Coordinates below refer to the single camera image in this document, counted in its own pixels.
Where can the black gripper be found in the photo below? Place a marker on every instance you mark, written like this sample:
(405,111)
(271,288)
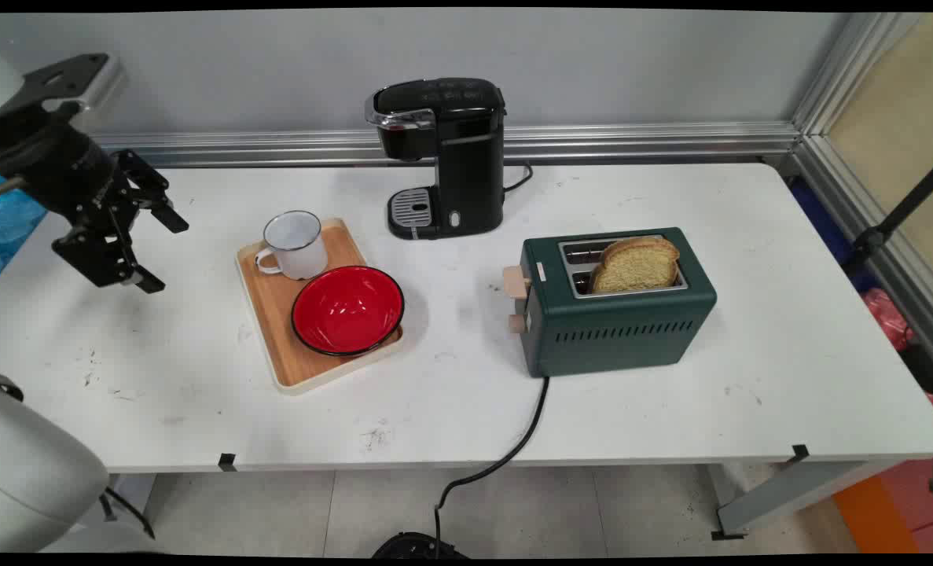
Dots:
(57,169)

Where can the blue plastic sheet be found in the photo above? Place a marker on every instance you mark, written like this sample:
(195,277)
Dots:
(10,228)

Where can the white enamel mug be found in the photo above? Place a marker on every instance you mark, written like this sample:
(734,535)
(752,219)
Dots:
(297,245)

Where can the wooden tray with cream rim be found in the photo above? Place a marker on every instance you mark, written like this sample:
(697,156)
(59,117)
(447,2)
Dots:
(277,314)

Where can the red bowl with black rim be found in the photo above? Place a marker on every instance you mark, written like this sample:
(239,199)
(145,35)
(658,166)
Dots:
(347,310)

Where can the black tape piece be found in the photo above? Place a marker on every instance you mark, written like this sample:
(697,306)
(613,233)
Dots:
(227,462)
(800,453)

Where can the black coffee machine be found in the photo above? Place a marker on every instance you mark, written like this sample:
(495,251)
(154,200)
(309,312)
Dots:
(450,149)

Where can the black round floor socket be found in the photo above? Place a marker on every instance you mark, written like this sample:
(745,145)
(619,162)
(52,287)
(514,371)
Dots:
(419,546)

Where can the green toaster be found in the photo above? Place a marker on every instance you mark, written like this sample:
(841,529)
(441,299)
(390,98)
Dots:
(615,322)

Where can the slice of toast bread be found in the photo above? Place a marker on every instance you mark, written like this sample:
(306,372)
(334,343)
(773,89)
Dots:
(637,267)

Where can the blue bin under table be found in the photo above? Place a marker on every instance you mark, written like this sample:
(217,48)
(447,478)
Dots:
(824,224)

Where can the grey table leg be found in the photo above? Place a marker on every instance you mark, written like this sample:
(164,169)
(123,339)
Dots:
(796,491)

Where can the pink plastic bag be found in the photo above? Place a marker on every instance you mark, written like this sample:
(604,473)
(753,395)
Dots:
(890,314)

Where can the black tripod pole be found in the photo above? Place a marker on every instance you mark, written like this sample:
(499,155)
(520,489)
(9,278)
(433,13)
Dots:
(898,211)

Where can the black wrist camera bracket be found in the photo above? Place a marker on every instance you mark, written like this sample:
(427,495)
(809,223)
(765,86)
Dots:
(61,79)

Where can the long horizontal aluminium frame rail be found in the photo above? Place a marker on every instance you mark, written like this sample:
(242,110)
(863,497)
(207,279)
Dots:
(631,141)

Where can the angled aluminium frame rail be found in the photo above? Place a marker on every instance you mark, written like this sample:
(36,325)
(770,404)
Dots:
(867,196)

